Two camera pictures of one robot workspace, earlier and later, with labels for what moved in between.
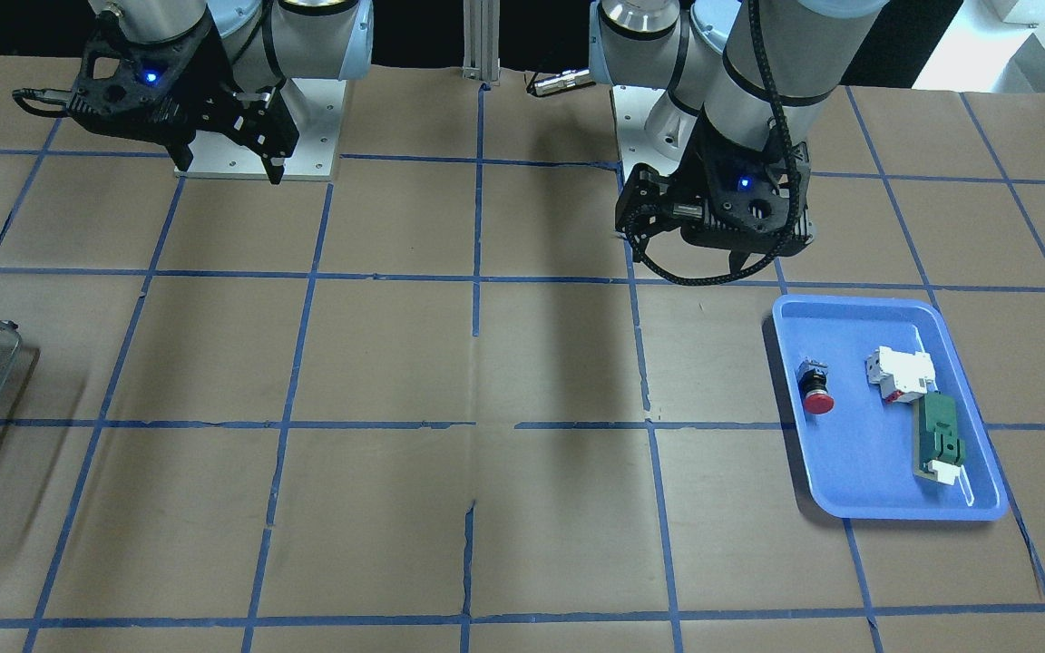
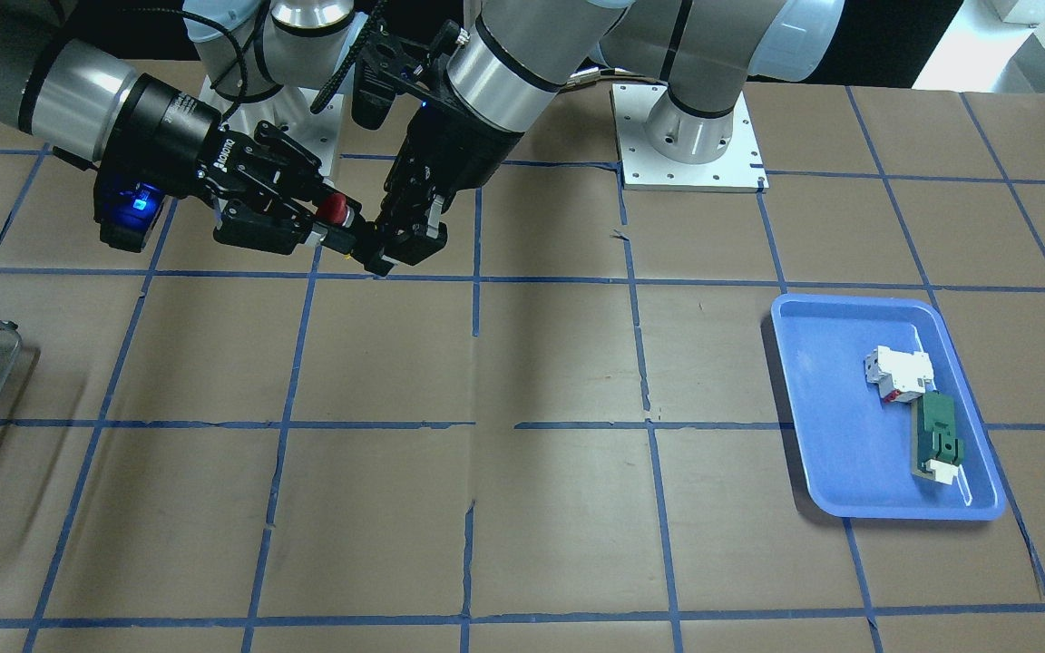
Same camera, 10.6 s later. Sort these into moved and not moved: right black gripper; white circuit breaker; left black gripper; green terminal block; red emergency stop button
Moved: right black gripper; left black gripper; red emergency stop button
Not moved: white circuit breaker; green terminal block
